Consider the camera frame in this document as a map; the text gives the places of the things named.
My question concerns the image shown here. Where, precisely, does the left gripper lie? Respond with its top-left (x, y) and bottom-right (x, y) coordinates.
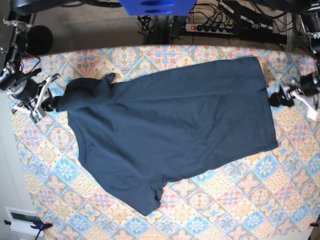
top-left (268, 72), bottom-right (320, 108)

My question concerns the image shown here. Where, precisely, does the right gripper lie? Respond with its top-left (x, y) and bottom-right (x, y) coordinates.
top-left (6, 76), bottom-right (59, 117)

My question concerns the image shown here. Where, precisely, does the dark blue t-shirt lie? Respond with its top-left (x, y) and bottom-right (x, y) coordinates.
top-left (55, 56), bottom-right (278, 216)

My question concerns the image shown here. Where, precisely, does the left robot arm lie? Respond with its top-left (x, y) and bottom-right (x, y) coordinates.
top-left (269, 3), bottom-right (320, 111)

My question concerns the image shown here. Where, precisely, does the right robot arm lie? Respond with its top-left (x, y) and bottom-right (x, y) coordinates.
top-left (0, 12), bottom-right (60, 124)

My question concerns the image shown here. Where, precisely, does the black round stool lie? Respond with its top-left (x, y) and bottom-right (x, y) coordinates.
top-left (25, 25), bottom-right (53, 56)

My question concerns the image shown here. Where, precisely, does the white power strip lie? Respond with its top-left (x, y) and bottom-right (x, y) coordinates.
top-left (184, 23), bottom-right (232, 35)

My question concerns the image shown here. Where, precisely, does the lower left table clamp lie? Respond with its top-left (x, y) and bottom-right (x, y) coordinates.
top-left (4, 220), bottom-right (53, 240)

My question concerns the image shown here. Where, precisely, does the table clamp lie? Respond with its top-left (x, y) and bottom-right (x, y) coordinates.
top-left (4, 220), bottom-right (53, 240)
top-left (309, 222), bottom-right (320, 228)

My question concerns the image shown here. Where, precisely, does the lower right table clamp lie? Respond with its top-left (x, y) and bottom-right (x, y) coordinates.
top-left (309, 222), bottom-right (320, 228)

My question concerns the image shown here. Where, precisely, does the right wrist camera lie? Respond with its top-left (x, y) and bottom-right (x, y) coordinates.
top-left (29, 112), bottom-right (43, 124)

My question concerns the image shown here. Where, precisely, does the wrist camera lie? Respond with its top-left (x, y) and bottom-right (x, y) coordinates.
top-left (306, 108), bottom-right (320, 121)
top-left (29, 112), bottom-right (43, 124)

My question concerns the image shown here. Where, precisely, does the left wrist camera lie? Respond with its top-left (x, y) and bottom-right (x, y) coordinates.
top-left (306, 108), bottom-right (320, 121)

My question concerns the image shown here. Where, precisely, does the white wall outlet box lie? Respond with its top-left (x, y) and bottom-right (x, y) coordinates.
top-left (5, 207), bottom-right (41, 237)

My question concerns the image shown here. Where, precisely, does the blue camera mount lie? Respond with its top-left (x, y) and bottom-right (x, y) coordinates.
top-left (119, 0), bottom-right (196, 16)

